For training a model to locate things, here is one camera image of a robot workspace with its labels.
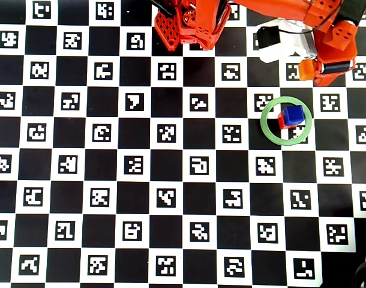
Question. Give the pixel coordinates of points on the blue cube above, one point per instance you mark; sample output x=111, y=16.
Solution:
x=293, y=115

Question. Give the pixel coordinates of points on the red robot arm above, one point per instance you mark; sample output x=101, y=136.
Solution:
x=276, y=7

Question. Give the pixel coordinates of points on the black white marker checkerboard mat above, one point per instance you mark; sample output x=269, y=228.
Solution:
x=81, y=180

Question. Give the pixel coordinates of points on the orange cube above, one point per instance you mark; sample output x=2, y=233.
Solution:
x=307, y=69

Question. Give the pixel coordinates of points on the white wrist camera with mount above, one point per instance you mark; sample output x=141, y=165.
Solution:
x=279, y=48

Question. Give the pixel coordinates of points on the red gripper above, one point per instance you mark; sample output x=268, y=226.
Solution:
x=338, y=67

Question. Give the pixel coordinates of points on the red cube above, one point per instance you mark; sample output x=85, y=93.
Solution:
x=281, y=121

